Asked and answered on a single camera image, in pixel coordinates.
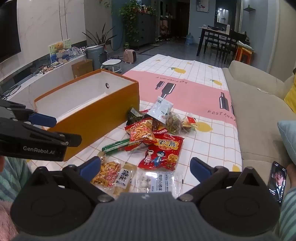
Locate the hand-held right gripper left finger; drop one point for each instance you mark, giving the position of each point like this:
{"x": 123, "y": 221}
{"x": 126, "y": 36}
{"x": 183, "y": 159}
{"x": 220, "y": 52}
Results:
{"x": 89, "y": 168}

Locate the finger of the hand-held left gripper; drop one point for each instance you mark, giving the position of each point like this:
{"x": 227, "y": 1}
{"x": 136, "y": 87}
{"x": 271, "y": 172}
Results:
{"x": 44, "y": 120}
{"x": 69, "y": 140}

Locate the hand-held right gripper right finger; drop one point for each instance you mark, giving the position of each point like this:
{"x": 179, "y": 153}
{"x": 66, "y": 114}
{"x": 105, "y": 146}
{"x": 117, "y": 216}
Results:
{"x": 199, "y": 167}

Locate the green sausage stick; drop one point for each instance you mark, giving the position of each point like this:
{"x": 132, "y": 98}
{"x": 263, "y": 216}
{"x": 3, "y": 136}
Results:
{"x": 113, "y": 147}

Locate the orange cardboard box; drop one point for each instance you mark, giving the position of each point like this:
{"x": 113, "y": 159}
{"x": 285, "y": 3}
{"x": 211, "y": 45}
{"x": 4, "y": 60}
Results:
{"x": 97, "y": 120}

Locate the red cartoon snack packet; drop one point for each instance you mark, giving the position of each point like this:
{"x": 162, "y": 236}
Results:
{"x": 161, "y": 153}

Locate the clear packet of green snacks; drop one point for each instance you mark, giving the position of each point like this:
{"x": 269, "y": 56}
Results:
{"x": 173, "y": 124}

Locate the red fries snack packet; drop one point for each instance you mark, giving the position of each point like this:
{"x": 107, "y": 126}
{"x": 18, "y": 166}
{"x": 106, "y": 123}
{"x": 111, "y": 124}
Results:
{"x": 141, "y": 132}

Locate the clear packet of orange crackers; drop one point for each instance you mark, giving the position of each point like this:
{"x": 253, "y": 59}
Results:
{"x": 108, "y": 171}

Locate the beige pickle packet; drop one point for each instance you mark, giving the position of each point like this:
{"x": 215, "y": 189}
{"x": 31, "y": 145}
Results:
{"x": 122, "y": 178}

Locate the white television cabinet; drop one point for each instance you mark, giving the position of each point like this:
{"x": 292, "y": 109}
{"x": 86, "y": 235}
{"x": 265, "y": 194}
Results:
{"x": 27, "y": 80}

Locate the clear packet of red candy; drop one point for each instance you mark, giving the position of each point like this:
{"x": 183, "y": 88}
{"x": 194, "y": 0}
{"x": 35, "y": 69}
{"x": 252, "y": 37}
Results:
{"x": 188, "y": 125}

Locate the clear packet of white balls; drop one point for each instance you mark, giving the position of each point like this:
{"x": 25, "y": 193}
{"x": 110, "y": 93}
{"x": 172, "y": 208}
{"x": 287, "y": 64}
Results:
{"x": 144, "y": 182}

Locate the brown cardboard carton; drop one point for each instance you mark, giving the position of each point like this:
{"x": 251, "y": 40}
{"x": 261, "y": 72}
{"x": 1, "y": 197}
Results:
{"x": 82, "y": 69}

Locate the blue gift box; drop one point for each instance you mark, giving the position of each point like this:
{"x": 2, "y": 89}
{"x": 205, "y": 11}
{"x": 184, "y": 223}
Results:
{"x": 60, "y": 56}

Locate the dark green snack packet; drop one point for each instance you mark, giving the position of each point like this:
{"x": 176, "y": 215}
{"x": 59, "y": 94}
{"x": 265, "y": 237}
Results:
{"x": 133, "y": 117}

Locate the white silver snack packet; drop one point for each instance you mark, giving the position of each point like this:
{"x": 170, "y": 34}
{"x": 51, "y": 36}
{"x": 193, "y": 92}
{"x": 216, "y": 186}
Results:
{"x": 159, "y": 109}

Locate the pink fuzzy cloth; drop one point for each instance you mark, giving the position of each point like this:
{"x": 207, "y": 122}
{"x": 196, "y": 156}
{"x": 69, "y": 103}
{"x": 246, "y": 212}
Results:
{"x": 5, "y": 217}

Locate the pink and white printed tablecloth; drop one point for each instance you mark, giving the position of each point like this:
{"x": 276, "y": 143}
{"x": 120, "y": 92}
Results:
{"x": 196, "y": 92}

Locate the brown teddy bear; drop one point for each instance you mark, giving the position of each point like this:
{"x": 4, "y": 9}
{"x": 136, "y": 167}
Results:
{"x": 60, "y": 47}

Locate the beige sofa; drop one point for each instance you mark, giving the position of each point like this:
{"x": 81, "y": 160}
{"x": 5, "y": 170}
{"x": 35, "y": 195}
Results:
{"x": 254, "y": 115}

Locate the black smartphone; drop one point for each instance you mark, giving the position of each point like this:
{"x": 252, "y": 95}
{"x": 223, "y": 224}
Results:
{"x": 277, "y": 183}

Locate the grey trash can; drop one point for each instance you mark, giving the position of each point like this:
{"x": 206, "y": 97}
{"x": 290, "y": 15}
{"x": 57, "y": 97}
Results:
{"x": 94, "y": 56}

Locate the white round stool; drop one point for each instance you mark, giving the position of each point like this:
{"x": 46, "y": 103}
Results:
{"x": 111, "y": 62}

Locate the light blue cushion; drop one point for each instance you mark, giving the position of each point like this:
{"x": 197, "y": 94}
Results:
{"x": 289, "y": 136}

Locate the black television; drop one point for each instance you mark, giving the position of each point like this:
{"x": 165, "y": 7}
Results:
{"x": 8, "y": 30}

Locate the long-leaf potted plant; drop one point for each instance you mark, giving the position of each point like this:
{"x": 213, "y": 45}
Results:
{"x": 99, "y": 37}

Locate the person's striped pajama leg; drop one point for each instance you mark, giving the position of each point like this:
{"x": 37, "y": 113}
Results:
{"x": 289, "y": 213}

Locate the pink space heater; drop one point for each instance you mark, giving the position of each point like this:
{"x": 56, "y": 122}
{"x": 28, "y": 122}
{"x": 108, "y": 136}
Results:
{"x": 130, "y": 56}

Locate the yellow cushion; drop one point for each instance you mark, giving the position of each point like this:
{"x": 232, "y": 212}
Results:
{"x": 291, "y": 92}

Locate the orange stool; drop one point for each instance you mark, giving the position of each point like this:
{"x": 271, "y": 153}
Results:
{"x": 244, "y": 54}

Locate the black dining chair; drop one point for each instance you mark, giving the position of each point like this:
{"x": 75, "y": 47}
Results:
{"x": 227, "y": 44}

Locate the blue water jug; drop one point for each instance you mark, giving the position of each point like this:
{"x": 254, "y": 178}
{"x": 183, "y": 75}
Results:
{"x": 189, "y": 39}

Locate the dark grey cabinet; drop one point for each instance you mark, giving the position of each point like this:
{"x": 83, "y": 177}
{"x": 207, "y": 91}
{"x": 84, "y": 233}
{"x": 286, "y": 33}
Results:
{"x": 145, "y": 29}

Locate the trailing ivy plant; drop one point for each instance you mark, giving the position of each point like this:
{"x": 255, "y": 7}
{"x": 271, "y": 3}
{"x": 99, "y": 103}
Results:
{"x": 128, "y": 14}

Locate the dark dining table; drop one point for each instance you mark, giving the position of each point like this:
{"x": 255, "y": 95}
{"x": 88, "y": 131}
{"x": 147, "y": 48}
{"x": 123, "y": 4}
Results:
{"x": 215, "y": 29}

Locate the framed wall picture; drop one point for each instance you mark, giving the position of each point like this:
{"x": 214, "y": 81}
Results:
{"x": 202, "y": 5}

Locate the black wall shelf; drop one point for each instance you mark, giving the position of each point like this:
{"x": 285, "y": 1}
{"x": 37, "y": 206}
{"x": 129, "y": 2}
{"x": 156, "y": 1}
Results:
{"x": 249, "y": 8}

